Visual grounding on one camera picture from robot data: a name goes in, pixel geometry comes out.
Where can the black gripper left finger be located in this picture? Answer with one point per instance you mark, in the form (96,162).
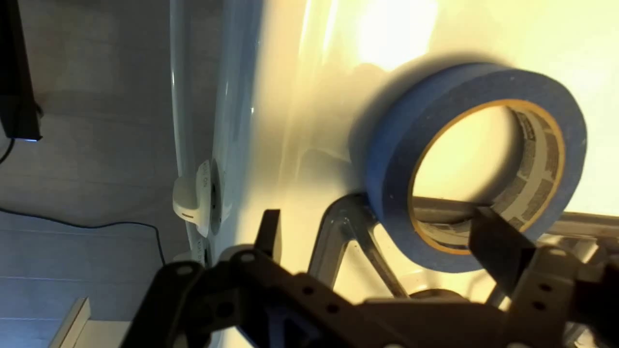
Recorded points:
(268,235)

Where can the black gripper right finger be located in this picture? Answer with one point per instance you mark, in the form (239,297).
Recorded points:
(500,249)

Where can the blue tape roll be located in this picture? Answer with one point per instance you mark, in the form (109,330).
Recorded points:
(482,135)

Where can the silver drawer knob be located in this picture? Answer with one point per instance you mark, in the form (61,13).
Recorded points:
(196,198)

